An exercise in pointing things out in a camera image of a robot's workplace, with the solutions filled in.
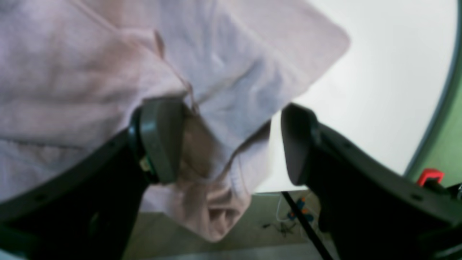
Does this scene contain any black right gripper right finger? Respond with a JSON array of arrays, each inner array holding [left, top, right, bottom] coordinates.
[[281, 104, 462, 260]]

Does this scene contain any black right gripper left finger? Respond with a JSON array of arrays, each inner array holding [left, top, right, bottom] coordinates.
[[0, 98, 184, 260]]

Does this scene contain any pink t-shirt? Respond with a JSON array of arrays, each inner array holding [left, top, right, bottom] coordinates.
[[0, 0, 350, 242]]

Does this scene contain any red black clamp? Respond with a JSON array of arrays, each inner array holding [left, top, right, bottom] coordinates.
[[416, 168, 445, 187]]

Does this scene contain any blue orange glue gun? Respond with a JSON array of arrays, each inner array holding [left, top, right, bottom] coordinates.
[[287, 197, 314, 222]]

